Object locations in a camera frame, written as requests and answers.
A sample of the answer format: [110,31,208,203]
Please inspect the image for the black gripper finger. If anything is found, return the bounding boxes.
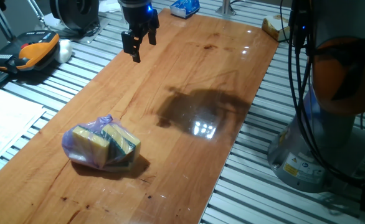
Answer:
[121,29,145,63]
[147,26,159,46]

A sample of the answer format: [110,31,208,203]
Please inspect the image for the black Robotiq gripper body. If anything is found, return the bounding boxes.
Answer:
[118,0,160,39]

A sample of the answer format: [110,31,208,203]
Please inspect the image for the purple plastic bag of sponges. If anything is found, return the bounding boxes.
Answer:
[61,114,142,172]

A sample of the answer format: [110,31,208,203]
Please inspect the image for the blue snack packet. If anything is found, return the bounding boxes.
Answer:
[169,0,201,19]

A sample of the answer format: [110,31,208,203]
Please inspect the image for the black round spool device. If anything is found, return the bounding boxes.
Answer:
[49,0,100,32]

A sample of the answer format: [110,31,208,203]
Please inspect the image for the brown wooden board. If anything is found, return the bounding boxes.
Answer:
[0,7,280,224]

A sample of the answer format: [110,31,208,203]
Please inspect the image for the yellow green scrub sponge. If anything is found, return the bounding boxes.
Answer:
[72,125,111,169]
[102,123,137,163]
[112,123,141,156]

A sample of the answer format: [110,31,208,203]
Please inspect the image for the orange black teach pendant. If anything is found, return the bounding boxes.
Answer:
[0,30,60,74]

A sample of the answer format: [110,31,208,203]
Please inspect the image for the yellow white cardboard box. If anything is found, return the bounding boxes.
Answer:
[261,14,292,42]

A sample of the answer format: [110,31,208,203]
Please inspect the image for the white paper sheets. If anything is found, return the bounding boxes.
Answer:
[0,89,47,174]

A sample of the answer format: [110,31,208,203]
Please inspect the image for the aluminium frame post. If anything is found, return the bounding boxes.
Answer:
[0,0,17,43]
[215,0,237,17]
[26,0,47,24]

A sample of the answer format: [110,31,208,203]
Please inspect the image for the black cable bundle along arm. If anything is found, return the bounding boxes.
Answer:
[278,0,365,187]

